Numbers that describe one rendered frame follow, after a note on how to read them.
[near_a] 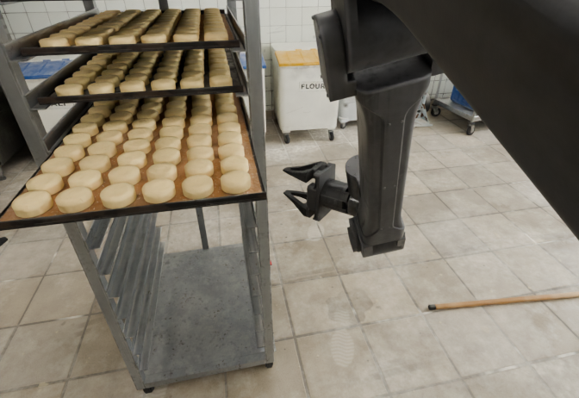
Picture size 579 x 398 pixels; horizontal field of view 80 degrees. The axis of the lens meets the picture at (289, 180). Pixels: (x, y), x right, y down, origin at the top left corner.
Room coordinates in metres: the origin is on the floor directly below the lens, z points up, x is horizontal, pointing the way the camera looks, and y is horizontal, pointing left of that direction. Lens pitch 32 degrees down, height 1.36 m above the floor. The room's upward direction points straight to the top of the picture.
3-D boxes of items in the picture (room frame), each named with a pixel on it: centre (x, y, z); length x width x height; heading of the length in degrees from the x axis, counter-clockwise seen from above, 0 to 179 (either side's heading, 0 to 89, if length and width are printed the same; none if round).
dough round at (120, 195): (0.45, 0.27, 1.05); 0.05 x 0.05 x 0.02
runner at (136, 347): (0.94, 0.55, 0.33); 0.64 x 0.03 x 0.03; 12
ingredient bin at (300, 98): (3.10, -0.14, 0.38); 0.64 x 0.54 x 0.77; 9
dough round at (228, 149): (0.60, 0.11, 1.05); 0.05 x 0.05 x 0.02
